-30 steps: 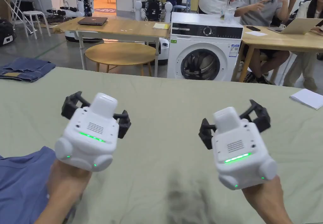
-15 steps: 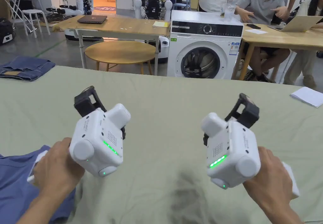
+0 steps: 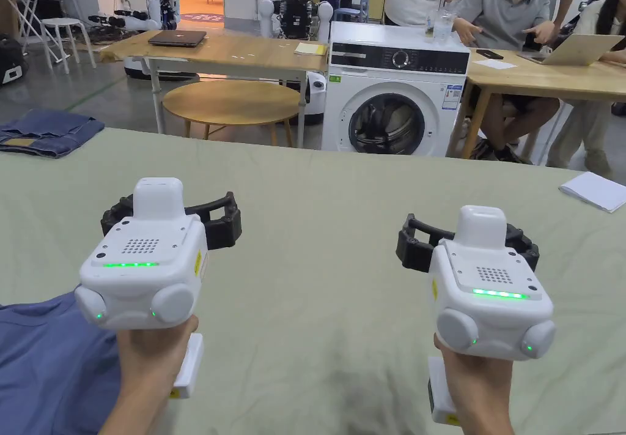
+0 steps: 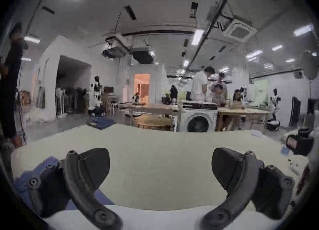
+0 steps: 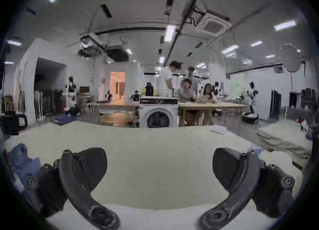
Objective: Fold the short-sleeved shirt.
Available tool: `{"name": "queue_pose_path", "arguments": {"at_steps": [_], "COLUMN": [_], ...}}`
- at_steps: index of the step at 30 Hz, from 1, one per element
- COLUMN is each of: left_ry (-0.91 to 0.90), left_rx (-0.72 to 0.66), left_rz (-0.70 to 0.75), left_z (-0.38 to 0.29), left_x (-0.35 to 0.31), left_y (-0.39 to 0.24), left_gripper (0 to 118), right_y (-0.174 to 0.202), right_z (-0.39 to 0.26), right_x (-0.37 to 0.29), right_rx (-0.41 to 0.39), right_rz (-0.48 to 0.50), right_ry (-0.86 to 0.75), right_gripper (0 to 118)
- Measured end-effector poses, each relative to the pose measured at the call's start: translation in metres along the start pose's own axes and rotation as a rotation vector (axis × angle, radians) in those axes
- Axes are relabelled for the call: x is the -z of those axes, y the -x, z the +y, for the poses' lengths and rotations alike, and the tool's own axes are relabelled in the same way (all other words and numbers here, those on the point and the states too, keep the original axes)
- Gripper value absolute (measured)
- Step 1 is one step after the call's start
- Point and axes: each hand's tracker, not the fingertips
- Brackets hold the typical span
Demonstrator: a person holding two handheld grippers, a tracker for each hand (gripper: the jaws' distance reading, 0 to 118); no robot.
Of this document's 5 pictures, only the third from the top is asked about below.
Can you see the white paper stack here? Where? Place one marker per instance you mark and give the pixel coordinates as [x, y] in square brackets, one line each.
[594, 190]

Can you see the black bag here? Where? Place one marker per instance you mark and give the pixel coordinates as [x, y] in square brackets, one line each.
[11, 60]

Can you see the white washing machine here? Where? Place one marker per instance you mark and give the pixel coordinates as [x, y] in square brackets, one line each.
[391, 107]

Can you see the person's left hand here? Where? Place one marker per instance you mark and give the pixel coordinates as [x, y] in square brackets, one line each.
[144, 376]

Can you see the person's right hand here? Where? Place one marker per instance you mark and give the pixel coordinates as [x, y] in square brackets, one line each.
[481, 396]

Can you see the blue shirt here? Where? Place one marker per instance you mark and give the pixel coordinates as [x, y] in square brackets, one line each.
[49, 371]

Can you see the bed with pale green sheet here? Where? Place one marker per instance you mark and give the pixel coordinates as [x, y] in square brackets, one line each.
[313, 259]

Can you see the folded blue jeans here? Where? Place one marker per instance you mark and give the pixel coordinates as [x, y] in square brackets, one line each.
[46, 131]

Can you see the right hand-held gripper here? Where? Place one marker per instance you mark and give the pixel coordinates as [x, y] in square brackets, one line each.
[489, 317]

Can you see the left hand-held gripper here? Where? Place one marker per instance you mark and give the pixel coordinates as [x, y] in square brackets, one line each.
[146, 278]

